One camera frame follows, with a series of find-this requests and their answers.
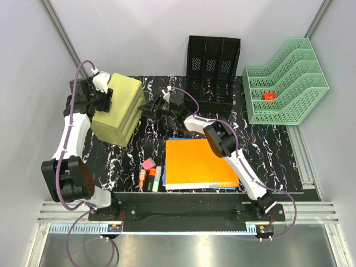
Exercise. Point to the orange black highlighter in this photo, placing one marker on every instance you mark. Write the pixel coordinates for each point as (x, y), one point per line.
(150, 177)

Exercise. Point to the black marble desk mat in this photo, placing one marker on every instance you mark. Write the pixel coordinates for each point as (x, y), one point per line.
(267, 148)

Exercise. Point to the small red object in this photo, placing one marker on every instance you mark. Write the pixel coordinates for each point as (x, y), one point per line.
(268, 96)

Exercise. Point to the green mesh file organizer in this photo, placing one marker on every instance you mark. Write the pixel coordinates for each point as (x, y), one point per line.
(295, 76)

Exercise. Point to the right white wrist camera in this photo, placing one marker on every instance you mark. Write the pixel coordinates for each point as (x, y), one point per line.
(166, 93)

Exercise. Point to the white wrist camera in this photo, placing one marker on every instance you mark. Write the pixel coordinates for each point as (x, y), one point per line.
(166, 93)
(100, 80)

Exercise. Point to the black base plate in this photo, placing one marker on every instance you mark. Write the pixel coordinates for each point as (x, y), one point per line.
(138, 206)

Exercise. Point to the pink eraser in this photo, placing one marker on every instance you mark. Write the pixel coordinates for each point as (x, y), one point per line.
(148, 164)

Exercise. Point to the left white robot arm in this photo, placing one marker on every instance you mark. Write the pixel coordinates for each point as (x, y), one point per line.
(67, 177)

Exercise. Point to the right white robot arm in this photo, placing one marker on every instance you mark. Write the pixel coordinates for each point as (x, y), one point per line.
(222, 139)

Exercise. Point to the orange correction tape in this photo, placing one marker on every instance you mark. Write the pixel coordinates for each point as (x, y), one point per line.
(142, 177)

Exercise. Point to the blue folder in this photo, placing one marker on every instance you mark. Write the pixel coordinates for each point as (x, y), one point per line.
(167, 167)

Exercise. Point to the aluminium frame rail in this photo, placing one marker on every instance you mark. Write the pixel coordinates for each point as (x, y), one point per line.
(54, 218)

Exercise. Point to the pale green highlighter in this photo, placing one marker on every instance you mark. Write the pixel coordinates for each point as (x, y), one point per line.
(157, 178)

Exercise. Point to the black magazine file holder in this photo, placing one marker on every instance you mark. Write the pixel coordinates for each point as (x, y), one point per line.
(210, 73)

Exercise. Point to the yellow-green drawer cabinet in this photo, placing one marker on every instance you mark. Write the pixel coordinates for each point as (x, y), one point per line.
(117, 125)

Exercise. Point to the orange folder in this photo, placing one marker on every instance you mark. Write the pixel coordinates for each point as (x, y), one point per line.
(189, 167)

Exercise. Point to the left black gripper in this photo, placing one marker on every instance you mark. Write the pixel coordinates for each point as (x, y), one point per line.
(107, 98)

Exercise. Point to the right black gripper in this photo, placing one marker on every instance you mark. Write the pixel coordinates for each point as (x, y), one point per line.
(148, 108)

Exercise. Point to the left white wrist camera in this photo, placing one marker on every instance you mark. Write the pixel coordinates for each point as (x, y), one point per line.
(100, 80)

